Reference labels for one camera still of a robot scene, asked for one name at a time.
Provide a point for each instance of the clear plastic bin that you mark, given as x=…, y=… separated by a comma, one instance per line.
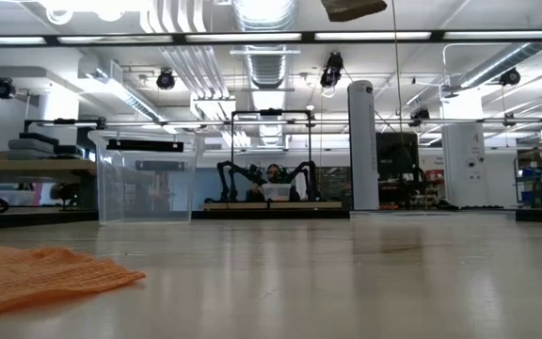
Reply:
x=144, y=188

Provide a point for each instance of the brown elastic bandage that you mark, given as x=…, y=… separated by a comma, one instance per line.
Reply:
x=353, y=9

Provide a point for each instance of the orange elastic bandage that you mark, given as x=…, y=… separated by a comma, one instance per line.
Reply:
x=40, y=278

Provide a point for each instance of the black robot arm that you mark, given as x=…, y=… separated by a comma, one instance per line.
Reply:
x=226, y=179
x=311, y=179

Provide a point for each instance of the person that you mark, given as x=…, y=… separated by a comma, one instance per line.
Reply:
x=275, y=174

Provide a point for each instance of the small clear bin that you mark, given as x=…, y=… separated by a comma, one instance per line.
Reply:
x=276, y=192

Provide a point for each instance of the wooden station table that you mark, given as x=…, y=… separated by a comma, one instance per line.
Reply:
x=299, y=205

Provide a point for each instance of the white tower column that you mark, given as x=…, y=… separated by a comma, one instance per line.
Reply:
x=362, y=150

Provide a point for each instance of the black equipment rack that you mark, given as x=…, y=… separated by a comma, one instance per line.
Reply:
x=398, y=155

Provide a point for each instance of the black flat device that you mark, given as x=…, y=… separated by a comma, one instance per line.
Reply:
x=68, y=151

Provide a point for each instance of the wooden desk with grey legs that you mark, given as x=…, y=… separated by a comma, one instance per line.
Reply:
x=31, y=167

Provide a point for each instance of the stack of grey cases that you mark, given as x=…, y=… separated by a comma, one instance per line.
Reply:
x=31, y=148

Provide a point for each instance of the black rectangular station frame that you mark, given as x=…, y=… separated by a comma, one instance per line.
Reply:
x=271, y=112

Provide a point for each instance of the silver spiral air duct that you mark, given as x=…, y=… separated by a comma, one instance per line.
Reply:
x=266, y=66

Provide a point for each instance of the long white overhead rail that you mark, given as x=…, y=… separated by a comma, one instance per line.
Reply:
x=440, y=121

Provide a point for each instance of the silver round duct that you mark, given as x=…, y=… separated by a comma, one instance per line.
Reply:
x=501, y=63

